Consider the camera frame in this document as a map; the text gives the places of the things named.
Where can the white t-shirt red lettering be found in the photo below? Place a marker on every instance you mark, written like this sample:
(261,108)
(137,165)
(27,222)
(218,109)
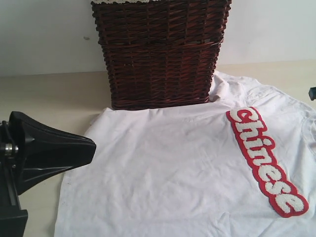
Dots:
(243,165)

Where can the white cloth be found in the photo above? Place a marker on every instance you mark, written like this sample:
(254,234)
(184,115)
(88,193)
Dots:
(119,1)

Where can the dark brown wicker basket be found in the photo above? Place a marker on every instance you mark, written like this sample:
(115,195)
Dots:
(162,53)

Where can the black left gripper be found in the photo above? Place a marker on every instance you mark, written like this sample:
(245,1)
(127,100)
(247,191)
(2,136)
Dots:
(31,152)

